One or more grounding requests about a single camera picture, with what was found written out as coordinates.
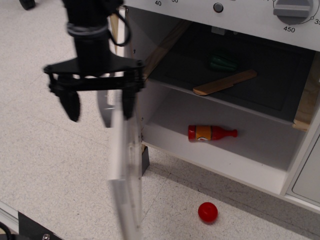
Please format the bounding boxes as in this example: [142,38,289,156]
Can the grey round button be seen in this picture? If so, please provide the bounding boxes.
[213,2,224,13]

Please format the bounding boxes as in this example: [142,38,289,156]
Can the green toy bell pepper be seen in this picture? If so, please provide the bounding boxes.
[208,54,238,72]

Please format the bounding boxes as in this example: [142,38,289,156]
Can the light wooden leg post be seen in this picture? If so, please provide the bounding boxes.
[109,14,119,42]

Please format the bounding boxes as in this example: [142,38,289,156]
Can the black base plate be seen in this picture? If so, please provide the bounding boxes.
[18,212,62,240]

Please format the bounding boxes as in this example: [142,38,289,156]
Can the grey oven door handle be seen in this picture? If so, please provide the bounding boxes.
[96,89,121,128]

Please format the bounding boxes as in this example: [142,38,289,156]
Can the black cable at corner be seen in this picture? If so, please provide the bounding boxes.
[0,222,16,240]

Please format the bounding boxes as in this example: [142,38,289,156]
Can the wooden toy knife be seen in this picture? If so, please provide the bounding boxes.
[192,69,258,96]

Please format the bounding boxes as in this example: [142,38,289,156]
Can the white toy oven door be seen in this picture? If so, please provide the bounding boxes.
[107,90,143,240]

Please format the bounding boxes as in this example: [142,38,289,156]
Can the grey leg foot cap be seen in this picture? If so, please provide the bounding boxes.
[141,146,150,175]

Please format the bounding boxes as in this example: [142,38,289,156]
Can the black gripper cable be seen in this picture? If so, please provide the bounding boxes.
[107,9,132,47]

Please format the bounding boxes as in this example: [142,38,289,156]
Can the black caster wheel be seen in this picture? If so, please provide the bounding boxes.
[19,0,36,11]

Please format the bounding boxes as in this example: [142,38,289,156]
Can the white cabinet door right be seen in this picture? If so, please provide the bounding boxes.
[292,137,320,206]

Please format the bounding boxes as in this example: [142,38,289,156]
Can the grey temperature knob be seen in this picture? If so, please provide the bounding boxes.
[273,0,314,25]

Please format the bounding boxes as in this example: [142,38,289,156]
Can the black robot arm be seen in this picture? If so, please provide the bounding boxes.
[44,0,145,122]

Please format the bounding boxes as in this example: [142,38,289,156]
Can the white toy kitchen body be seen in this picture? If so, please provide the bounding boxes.
[124,0,320,213]

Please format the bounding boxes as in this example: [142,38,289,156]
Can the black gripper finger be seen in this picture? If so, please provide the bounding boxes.
[122,88,136,120]
[58,90,81,122]

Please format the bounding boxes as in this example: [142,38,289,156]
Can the red toy ball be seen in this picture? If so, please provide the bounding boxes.
[198,202,219,224]

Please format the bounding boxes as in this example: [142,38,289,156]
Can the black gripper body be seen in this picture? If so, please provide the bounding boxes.
[44,34,145,94]

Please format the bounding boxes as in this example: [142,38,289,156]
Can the red toy ketchup bottle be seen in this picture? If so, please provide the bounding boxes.
[188,125,238,141]

